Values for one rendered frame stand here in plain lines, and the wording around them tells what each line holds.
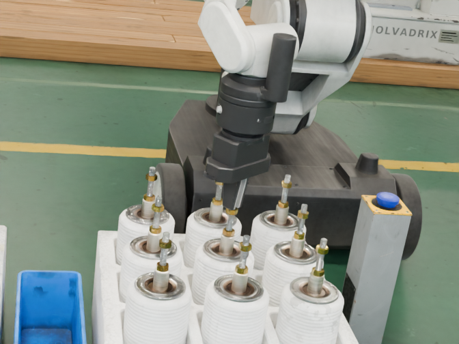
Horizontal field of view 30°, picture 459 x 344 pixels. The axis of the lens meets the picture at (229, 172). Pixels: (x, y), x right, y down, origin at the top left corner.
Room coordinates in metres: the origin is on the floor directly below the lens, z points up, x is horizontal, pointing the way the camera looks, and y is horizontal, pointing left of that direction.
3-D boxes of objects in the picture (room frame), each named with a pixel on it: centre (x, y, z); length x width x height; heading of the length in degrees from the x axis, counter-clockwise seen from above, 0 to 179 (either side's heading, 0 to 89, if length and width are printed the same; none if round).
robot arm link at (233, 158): (1.24, -0.01, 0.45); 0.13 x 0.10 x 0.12; 141
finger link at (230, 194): (1.23, 0.00, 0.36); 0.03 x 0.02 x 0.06; 51
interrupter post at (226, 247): (1.23, -0.01, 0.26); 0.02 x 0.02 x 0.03
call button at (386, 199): (1.37, -0.28, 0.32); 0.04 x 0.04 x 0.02
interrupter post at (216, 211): (1.35, 0.01, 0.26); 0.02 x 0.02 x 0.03
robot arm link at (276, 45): (1.23, -0.03, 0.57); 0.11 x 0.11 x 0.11; 48
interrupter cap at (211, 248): (1.23, -0.01, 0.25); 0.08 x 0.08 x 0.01
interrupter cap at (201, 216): (1.35, 0.01, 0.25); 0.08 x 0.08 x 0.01
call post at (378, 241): (1.37, -0.28, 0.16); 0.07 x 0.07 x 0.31; 13
